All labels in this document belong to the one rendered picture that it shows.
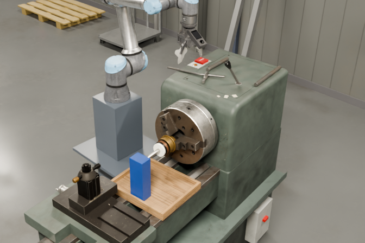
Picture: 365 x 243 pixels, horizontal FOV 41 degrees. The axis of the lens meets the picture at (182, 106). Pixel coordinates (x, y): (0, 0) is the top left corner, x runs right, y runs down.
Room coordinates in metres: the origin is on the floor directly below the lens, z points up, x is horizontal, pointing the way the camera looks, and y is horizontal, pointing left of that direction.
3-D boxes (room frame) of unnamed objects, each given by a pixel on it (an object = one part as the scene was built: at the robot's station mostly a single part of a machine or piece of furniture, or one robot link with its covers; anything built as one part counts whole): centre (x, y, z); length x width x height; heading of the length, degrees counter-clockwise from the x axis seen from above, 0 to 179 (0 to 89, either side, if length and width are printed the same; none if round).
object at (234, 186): (2.46, -0.24, 0.43); 0.60 x 0.48 x 0.86; 143
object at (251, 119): (2.47, -0.24, 1.06); 0.59 x 0.48 x 0.39; 143
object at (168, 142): (2.01, 0.07, 1.08); 0.09 x 0.09 x 0.09; 53
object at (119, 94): (2.46, 0.37, 1.15); 0.15 x 0.15 x 0.10
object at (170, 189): (1.94, 0.13, 0.88); 0.36 x 0.30 x 0.04; 53
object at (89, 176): (1.71, 0.41, 1.13); 0.08 x 0.08 x 0.03
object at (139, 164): (1.86, 0.19, 1.00); 0.08 x 0.06 x 0.23; 53
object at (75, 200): (1.73, 0.39, 1.00); 0.20 x 0.10 x 0.05; 143
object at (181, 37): (2.31, -0.02, 1.55); 0.09 x 0.08 x 0.12; 40
